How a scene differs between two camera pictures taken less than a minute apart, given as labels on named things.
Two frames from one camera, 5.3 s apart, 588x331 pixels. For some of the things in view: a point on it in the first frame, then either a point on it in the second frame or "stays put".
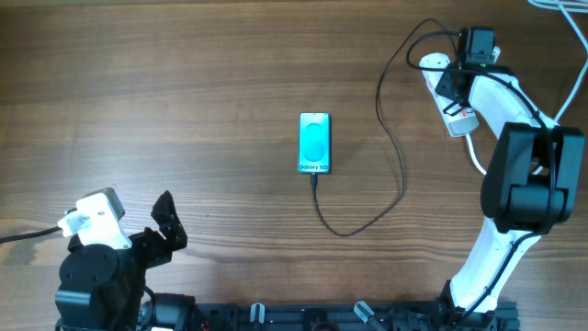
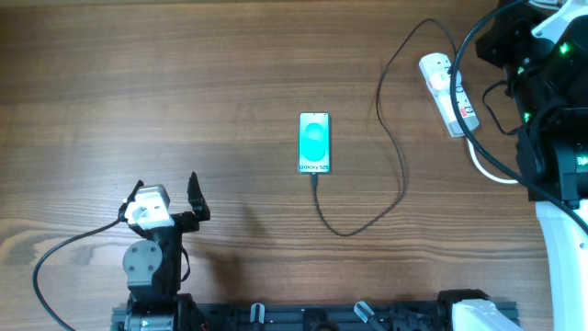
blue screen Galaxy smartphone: [314, 142] stays put
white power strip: [457, 117] stays put
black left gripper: [159, 246] -> [189, 221]
